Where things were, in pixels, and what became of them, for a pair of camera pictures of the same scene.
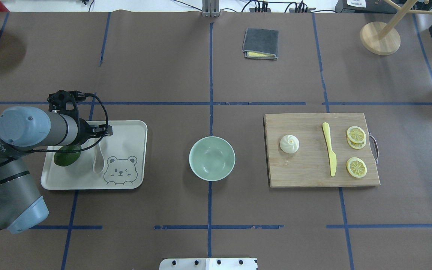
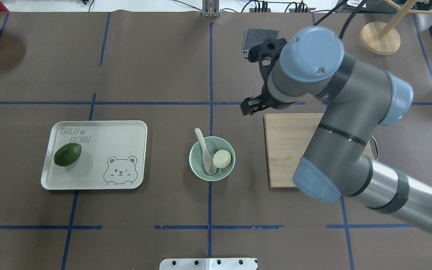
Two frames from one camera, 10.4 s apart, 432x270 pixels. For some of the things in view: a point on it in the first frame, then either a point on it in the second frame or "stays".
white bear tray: x=116 y=162 stays
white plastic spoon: x=99 y=162 to x=209 y=164
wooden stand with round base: x=383 y=39 stays
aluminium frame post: x=210 y=8 stays
